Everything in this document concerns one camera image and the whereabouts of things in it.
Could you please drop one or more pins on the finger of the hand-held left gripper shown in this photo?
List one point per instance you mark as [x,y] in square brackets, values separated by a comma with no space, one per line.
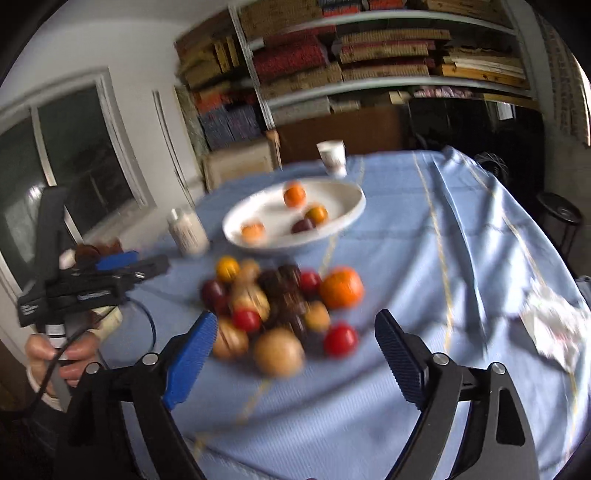
[117,261]
[143,269]

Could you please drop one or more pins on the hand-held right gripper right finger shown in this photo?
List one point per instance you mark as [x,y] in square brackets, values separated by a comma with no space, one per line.
[399,360]

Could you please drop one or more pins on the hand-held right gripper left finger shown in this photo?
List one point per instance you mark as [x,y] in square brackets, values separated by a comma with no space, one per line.
[194,355]

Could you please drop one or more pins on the dark purple plum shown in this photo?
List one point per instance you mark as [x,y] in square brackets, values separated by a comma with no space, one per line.
[303,226]
[213,291]

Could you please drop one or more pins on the peach coloured round fruit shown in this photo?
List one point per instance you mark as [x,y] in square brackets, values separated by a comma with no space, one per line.
[253,232]
[249,268]
[251,300]

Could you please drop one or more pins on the small yellow round fruit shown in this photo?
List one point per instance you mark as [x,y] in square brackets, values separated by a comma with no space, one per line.
[228,268]

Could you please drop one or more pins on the tan round fruit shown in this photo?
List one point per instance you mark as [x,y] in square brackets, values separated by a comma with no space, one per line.
[229,341]
[317,316]
[279,353]

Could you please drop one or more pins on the orange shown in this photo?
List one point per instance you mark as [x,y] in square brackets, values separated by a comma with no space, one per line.
[294,194]
[341,287]

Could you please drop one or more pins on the red tomato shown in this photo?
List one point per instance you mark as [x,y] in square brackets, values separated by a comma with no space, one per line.
[246,320]
[310,282]
[340,340]

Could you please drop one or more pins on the dark brown round fruit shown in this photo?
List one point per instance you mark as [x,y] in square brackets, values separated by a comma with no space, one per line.
[271,281]
[291,309]
[291,275]

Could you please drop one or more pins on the white oval bowl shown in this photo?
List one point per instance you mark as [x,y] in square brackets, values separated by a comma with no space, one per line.
[270,207]

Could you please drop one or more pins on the person's left hand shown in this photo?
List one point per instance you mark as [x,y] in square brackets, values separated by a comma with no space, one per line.
[78,350]

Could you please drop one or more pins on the brown cloth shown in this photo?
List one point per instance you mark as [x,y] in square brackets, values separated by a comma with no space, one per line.
[92,251]

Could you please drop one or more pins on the white drink can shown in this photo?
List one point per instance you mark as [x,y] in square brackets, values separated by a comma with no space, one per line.
[187,233]

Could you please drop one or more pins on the white framed window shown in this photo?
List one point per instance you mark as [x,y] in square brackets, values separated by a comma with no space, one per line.
[83,152]

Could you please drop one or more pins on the blue checked tablecloth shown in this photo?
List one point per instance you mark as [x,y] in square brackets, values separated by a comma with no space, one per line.
[415,258]

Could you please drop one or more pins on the white leaning board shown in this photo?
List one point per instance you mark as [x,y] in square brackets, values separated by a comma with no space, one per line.
[168,138]

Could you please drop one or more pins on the beige cardboard box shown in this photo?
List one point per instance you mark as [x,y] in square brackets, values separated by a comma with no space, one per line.
[238,166]

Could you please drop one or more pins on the grey marbled panel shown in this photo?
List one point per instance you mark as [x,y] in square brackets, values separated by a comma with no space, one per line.
[189,120]

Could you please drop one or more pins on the crumpled white paper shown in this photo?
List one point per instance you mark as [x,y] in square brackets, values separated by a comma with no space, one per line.
[554,327]

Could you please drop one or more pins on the stack of blue patterned boxes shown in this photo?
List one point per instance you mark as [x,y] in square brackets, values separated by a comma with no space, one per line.
[231,127]

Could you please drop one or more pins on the yellow orange round fruit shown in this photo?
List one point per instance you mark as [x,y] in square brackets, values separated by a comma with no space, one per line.
[316,213]

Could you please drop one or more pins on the stack of orange patterned boxes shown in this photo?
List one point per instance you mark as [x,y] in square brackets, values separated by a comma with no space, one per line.
[217,99]

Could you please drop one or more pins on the white paper cup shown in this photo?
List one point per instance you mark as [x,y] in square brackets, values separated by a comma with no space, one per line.
[332,157]

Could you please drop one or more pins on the black round stool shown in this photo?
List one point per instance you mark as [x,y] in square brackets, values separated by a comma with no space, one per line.
[561,212]

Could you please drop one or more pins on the brown wooden cabinet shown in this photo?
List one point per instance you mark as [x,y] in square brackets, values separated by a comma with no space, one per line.
[341,131]

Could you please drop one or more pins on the black screen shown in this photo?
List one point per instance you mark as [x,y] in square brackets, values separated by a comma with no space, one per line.
[475,124]

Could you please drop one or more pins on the white metal shelf rack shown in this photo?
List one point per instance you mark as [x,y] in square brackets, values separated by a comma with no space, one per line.
[369,85]

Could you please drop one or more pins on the stack of woven boxes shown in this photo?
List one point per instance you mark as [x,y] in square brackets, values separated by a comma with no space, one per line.
[383,50]

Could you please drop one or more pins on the white wall scroll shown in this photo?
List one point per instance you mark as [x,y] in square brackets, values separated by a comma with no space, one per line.
[565,83]

